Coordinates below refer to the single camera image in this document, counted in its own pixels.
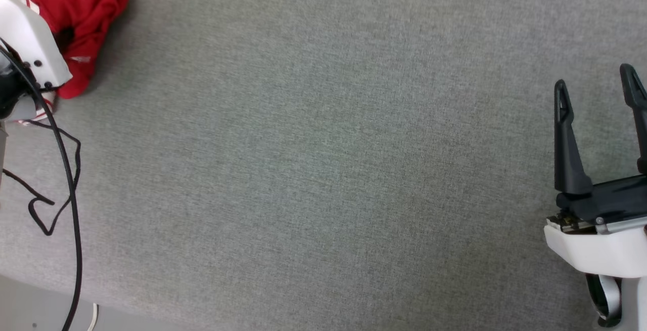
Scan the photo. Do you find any thick black cable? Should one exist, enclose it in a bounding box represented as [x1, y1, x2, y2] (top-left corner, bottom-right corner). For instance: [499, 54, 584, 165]
[0, 43, 84, 331]

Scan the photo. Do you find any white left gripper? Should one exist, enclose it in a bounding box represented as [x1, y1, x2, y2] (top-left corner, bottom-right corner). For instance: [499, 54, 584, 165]
[0, 0, 73, 90]

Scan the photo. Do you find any red and white basketball jersey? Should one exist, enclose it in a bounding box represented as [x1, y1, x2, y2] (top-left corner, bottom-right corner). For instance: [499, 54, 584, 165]
[0, 0, 130, 125]

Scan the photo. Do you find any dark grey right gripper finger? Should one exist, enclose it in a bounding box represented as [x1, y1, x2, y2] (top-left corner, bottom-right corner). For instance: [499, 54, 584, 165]
[620, 63, 647, 175]

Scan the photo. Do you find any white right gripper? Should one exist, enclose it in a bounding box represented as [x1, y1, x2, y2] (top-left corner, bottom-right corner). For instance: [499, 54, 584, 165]
[544, 79, 647, 279]

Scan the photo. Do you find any grey fabric sofa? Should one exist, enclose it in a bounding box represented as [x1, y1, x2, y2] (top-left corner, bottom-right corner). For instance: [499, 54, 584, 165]
[0, 0, 647, 331]

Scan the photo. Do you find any thin black cable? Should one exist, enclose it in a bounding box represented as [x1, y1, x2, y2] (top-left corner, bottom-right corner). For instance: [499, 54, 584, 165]
[0, 118, 82, 237]

